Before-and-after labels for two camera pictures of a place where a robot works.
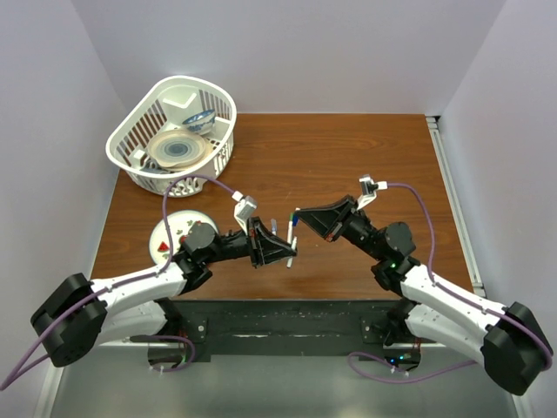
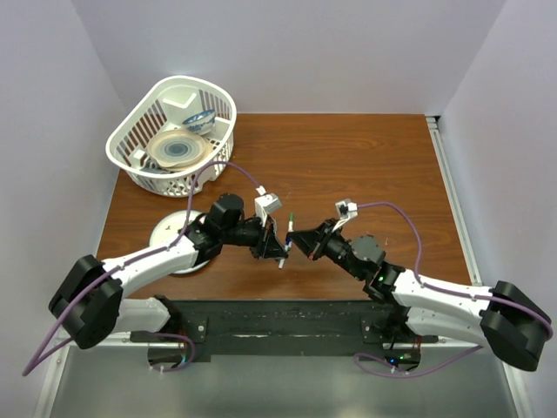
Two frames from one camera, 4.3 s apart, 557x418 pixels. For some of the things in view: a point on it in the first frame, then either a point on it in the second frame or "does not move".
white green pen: x=290 y=228 does not move
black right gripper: x=332 y=220 to x=308 y=243
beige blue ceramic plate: x=178 y=149 does not move
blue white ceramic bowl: x=202 y=123 does not move
